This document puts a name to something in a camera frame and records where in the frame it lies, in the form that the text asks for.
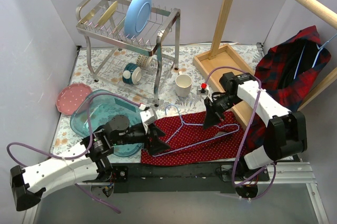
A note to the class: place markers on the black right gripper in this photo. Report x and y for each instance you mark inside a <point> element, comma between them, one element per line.
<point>210,107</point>

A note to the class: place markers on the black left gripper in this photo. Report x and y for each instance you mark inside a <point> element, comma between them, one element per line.
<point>150,136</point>

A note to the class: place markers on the light blue wire hanger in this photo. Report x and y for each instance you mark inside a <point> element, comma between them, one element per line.
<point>183,123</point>
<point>320,48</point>

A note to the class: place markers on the red polka dot cloth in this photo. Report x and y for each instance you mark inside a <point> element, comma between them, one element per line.
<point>222,148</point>

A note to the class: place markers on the red plaid skirt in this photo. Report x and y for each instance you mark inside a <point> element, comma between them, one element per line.
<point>276,69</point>

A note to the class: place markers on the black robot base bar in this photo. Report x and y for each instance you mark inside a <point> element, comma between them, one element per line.
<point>205,176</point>

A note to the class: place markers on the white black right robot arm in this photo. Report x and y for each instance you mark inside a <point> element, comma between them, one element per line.
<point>285,130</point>

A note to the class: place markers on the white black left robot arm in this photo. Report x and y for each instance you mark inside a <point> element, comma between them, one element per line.
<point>87,161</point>

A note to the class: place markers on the white ceramic mug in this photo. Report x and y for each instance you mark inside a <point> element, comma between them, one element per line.
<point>183,84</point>

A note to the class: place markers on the floral tablecloth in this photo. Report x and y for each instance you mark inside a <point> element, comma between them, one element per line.
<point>170,103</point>

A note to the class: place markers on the clear blue glass tray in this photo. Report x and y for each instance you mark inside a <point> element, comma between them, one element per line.
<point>99,108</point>

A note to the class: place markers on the patterned cup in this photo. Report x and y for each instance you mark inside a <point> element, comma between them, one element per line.
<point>144,61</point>

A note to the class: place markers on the steel dish rack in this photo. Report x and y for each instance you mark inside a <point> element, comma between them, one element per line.
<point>149,42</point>

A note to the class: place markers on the pink polka dot plate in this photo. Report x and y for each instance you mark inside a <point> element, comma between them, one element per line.
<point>71,97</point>

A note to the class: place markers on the light blue plate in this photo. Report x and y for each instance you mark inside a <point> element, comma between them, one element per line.
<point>137,17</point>

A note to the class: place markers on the cream yellow plate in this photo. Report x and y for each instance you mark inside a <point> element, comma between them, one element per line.
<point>107,14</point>

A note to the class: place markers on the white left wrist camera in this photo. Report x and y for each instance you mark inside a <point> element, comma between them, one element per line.
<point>148,116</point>

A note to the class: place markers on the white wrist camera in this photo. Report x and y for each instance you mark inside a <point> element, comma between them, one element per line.
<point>148,116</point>
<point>203,90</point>

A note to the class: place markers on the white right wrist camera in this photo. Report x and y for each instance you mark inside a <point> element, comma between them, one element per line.
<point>203,90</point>

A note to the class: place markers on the wooden clothes rack frame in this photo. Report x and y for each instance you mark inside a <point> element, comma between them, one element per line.
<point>225,55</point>

